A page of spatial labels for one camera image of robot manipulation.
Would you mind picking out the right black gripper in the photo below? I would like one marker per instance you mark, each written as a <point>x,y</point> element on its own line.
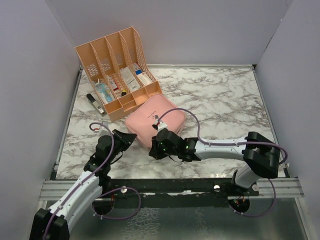
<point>154,151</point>

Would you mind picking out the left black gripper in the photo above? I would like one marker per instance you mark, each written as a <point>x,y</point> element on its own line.
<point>126,138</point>

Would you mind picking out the pink medicine kit case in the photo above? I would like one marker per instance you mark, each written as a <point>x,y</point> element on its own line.
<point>140,121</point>

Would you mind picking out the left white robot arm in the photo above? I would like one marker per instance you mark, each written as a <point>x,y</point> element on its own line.
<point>57,222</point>

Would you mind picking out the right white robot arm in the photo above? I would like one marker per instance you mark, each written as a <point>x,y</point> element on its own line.
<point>260,155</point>

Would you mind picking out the red white medicine box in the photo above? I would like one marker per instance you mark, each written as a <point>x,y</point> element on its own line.
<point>113,82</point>

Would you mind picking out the blue white medicine box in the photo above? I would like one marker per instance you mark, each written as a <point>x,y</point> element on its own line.
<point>144,78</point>

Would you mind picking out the small dark bottle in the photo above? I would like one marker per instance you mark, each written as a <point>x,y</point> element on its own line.
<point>123,93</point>

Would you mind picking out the black silver stapler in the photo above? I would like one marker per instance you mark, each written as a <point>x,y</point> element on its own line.
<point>95,104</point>

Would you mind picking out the blue patterned pouch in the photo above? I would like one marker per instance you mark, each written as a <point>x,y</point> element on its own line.
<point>104,92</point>

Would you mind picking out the orange plastic file organizer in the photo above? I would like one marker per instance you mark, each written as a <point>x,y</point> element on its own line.
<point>106,56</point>

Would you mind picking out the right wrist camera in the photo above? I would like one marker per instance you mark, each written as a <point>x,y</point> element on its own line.
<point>159,125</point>

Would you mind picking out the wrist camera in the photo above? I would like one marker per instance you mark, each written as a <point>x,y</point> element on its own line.
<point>159,125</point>
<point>101,130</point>

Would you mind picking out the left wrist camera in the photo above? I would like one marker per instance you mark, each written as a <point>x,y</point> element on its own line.
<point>101,130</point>

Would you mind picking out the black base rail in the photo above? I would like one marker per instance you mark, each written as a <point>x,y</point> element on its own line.
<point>169,193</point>

